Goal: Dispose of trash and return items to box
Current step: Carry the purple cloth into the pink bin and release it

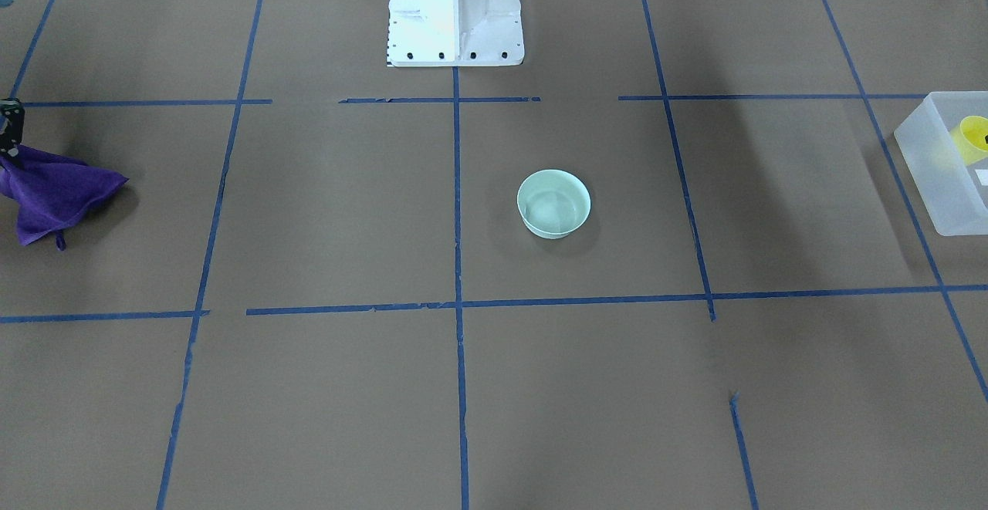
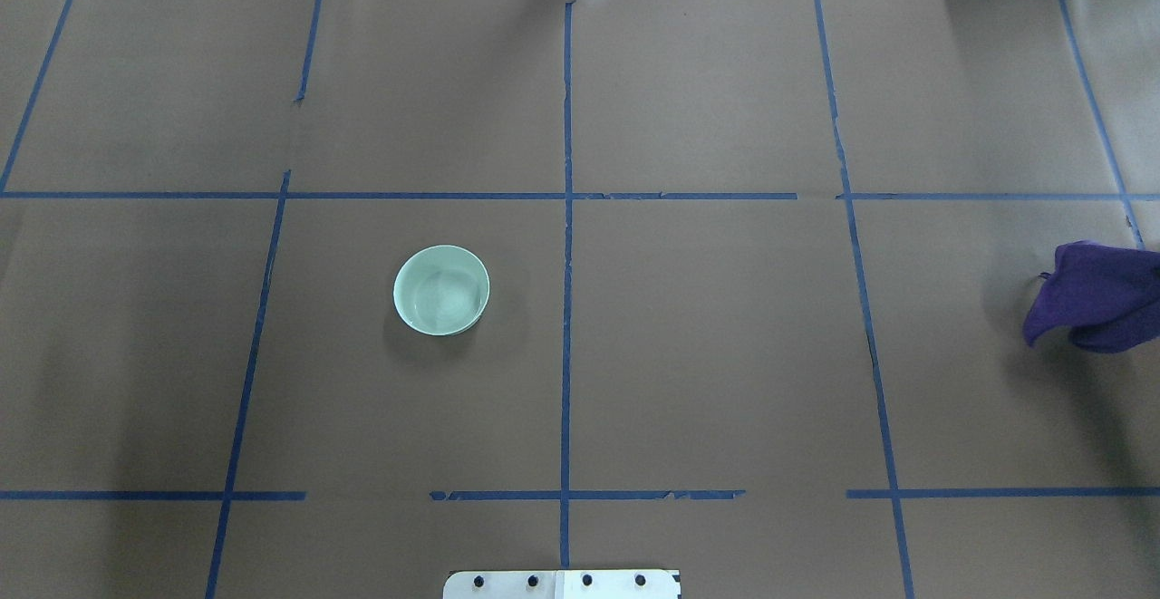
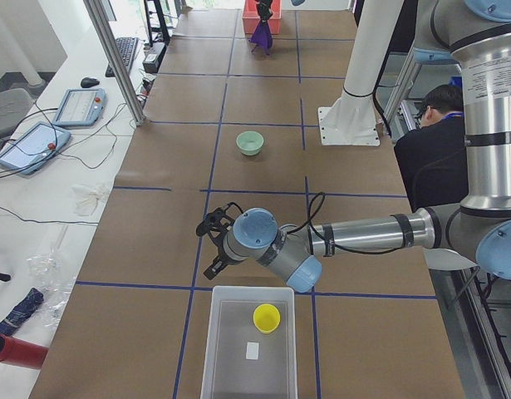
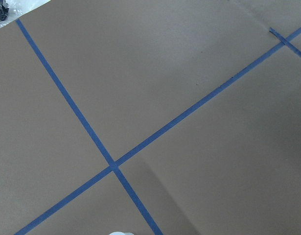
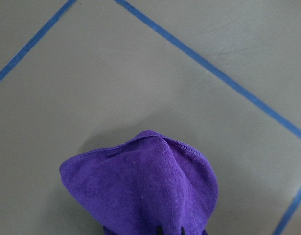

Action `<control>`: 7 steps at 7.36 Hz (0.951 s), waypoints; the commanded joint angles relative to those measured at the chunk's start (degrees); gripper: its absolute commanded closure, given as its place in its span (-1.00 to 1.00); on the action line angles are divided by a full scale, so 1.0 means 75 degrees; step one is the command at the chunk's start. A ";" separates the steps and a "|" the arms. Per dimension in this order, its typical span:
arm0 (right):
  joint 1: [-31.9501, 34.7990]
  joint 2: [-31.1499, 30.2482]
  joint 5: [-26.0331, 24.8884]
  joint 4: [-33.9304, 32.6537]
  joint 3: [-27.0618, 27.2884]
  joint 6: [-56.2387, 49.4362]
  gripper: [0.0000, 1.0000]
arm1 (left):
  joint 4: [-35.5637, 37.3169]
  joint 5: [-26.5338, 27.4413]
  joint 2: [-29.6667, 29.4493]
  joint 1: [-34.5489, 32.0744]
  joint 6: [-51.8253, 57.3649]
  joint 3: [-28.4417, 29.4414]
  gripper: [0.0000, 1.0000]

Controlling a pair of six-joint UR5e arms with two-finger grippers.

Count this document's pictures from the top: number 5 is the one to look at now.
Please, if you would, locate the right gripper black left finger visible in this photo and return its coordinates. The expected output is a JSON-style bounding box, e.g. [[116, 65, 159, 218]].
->
[[156, 226, 163, 235]]

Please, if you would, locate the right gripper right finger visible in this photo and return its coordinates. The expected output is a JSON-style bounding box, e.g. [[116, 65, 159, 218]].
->
[[181, 227, 186, 235]]

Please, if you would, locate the purple microfiber cloth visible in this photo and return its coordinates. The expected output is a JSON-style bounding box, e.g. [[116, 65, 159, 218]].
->
[[59, 130, 218, 235]]

